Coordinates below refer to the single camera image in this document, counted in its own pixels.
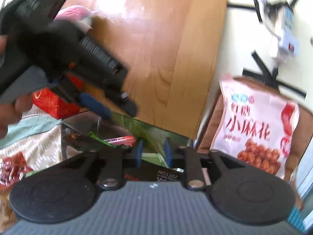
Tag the person's left hand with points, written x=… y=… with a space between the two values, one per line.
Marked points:
x=14 y=112

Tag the black cardboard box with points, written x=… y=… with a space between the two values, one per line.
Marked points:
x=151 y=173

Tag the white power strip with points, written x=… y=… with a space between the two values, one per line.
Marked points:
x=287 y=29

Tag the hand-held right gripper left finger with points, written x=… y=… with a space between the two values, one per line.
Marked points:
x=138 y=151

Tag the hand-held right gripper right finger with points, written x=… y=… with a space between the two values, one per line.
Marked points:
x=168 y=151

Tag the pink snack bag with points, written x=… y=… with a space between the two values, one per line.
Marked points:
x=256 y=127

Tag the wooden headboard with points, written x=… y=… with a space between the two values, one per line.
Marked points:
x=159 y=53

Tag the light green snack packet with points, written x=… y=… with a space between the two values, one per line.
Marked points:
x=152 y=158

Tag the blue woven mat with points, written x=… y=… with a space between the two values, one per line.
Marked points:
x=297 y=219

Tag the red gift box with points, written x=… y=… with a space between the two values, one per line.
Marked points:
x=52 y=105

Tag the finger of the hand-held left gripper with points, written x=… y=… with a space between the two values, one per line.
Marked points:
x=97 y=106
x=127 y=105

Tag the green red snack packet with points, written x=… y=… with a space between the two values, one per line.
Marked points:
x=117 y=141

